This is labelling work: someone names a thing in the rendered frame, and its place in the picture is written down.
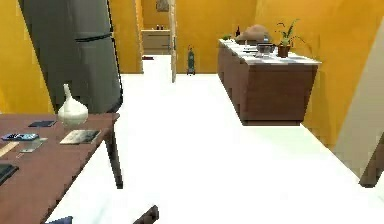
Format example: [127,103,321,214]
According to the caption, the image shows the green upright vacuum cleaner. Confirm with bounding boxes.
[186,45,197,76]

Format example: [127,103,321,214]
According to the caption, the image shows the tan room door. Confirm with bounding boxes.
[168,0,178,84]

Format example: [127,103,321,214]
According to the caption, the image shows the tan chest of drawers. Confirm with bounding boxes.
[141,29,172,52]

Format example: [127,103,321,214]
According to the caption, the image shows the brown kitchen counter cabinet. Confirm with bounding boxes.
[217,38,323,127]

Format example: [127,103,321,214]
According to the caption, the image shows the brown round loaf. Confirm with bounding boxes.
[235,24,274,45]

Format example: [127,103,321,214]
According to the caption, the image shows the dark brown chair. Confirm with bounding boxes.
[132,204,160,224]

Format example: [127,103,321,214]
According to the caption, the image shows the grey book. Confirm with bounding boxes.
[59,129,102,146]

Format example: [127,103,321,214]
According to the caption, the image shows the green potted house plant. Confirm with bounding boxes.
[275,18,306,59]

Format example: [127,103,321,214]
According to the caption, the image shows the grey fridge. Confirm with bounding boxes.
[18,0,124,114]

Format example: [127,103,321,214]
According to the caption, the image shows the white bulbous vase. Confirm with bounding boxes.
[57,83,90,128]

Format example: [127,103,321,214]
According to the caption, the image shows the dark blue flat card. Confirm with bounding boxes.
[27,120,58,128]

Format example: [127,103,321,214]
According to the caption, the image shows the brown wooden table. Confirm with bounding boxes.
[0,112,124,224]

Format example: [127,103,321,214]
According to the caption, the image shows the pale grey flat sheet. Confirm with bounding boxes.
[19,137,49,154]

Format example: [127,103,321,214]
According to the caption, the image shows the blue cushion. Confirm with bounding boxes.
[44,215,74,224]

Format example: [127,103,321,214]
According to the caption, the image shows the tan wooden strip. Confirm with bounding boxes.
[0,141,20,158]

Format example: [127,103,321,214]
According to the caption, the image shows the brown wooden furniture leg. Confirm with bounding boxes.
[358,131,384,189]

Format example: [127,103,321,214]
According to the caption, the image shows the black flat device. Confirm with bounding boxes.
[0,163,20,186]

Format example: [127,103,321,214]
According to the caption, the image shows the framed wall picture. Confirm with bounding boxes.
[155,0,170,13]

